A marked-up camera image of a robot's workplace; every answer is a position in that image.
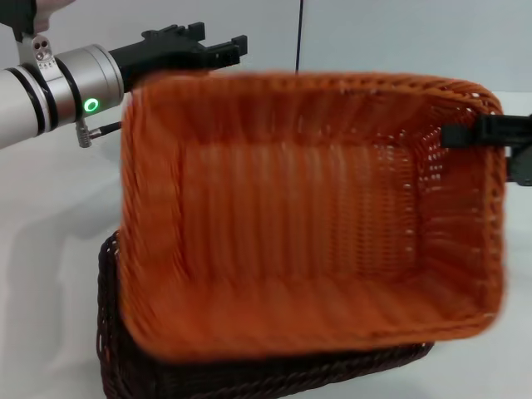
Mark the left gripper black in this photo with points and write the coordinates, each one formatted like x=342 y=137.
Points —
x=158 y=58

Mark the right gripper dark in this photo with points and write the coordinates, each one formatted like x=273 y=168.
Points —
x=521 y=166

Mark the orange wicker basket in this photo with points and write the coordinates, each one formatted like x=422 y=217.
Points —
x=291 y=216

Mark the dark brown wicker basket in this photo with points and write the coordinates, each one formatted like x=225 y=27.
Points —
x=112 y=332

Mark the silver camera mounting bracket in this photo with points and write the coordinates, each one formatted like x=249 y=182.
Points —
x=39 y=52

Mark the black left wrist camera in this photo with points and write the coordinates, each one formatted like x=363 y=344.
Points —
x=16 y=16

